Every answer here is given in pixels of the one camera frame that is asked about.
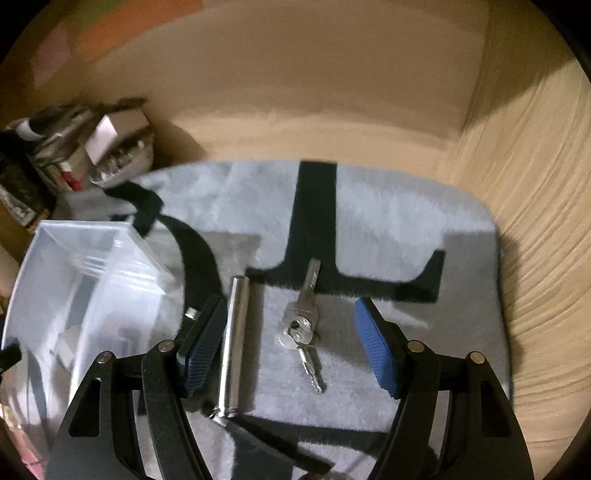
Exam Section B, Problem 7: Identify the grey mat with black pattern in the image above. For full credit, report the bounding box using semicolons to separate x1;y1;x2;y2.
0;159;513;480

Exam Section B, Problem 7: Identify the bunch of silver keys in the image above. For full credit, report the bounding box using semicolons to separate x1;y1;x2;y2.
278;258;326;394

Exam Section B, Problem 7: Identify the silver metal rod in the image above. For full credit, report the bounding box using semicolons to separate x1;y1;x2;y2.
210;276;252;428

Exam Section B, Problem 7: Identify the white folded card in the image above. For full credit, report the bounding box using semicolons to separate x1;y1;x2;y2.
85;113;151;164

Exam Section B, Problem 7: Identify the clear plastic storage box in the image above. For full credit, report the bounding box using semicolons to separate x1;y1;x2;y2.
0;220;176;462

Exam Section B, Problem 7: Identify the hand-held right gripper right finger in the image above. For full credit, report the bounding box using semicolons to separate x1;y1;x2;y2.
353;296;536;480

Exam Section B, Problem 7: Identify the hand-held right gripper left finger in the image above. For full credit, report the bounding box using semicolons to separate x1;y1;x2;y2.
46;295;232;480

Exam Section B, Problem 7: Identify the bowl of small stones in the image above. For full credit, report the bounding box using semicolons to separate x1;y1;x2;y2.
90;143;153;188

